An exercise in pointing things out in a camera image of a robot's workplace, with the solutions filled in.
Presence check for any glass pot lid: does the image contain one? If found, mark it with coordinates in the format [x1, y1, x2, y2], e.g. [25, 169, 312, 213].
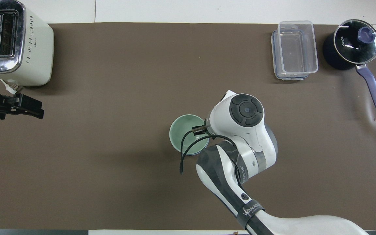
[334, 20, 376, 65]

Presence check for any clear plastic container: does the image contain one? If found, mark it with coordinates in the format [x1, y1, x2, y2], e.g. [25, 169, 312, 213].
[277, 21, 319, 74]

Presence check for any white toaster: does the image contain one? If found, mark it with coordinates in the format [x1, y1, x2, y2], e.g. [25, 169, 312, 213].
[0, 0, 54, 87]

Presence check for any green bowl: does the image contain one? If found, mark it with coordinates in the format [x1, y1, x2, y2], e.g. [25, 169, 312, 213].
[169, 114, 210, 155]

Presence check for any white toaster power cable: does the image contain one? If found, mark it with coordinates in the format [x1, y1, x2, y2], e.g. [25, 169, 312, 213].
[0, 78, 20, 95]

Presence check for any black cable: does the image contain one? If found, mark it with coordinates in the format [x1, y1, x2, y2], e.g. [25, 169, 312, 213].
[179, 125, 243, 185]

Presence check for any blue bowl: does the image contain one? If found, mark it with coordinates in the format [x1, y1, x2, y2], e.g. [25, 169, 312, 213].
[178, 136, 218, 156]

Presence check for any dark pot with purple handle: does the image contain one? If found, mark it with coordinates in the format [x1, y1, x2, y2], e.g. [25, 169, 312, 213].
[322, 19, 376, 110]

